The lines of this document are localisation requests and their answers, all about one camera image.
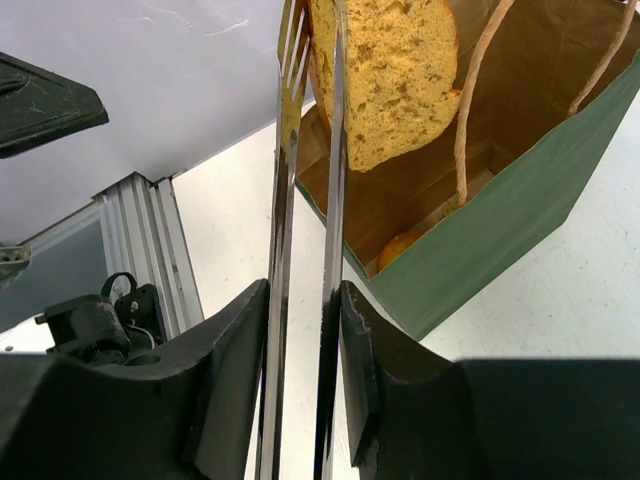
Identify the green paper bag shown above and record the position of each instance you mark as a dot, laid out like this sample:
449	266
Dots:
544	86

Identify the orange bagel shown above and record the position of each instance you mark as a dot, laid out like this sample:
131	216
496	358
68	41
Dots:
396	246

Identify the metal tongs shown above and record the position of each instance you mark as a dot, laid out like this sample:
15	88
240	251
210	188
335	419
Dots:
296	429

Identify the aluminium rail frame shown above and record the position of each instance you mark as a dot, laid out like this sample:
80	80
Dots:
143	235

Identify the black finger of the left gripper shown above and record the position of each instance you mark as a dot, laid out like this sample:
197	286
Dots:
39	107

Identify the sliced seeded bread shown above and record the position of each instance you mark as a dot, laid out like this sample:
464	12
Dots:
400	69

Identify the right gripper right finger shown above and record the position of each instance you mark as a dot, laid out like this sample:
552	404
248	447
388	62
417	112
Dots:
412	414

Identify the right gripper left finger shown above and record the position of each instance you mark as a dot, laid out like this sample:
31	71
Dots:
183	410

